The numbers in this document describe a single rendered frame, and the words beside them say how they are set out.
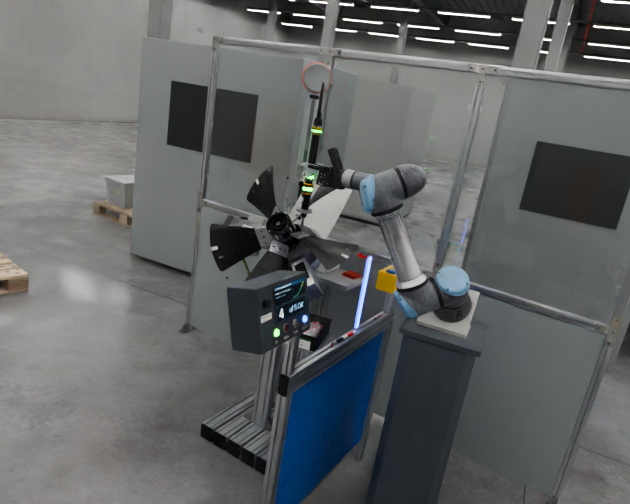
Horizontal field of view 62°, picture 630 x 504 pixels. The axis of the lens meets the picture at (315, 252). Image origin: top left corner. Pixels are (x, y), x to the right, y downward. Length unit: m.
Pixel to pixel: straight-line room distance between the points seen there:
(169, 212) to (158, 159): 0.49
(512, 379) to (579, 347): 0.37
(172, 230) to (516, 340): 3.29
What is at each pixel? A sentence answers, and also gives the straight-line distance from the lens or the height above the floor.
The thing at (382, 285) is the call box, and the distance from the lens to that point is 2.42.
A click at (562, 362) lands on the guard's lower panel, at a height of 0.76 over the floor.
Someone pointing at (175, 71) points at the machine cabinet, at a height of 1.80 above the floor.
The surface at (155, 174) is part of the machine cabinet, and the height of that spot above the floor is 0.88.
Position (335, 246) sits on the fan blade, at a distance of 2.26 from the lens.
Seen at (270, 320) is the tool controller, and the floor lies 1.16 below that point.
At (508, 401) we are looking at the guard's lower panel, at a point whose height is 0.46.
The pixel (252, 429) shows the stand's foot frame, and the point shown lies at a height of 0.08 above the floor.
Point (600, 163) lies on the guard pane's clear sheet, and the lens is 2.64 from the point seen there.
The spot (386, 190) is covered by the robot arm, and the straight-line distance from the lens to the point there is 1.77.
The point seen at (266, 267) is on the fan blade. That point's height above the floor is 1.05.
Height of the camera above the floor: 1.78
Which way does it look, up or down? 16 degrees down
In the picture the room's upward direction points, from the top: 9 degrees clockwise
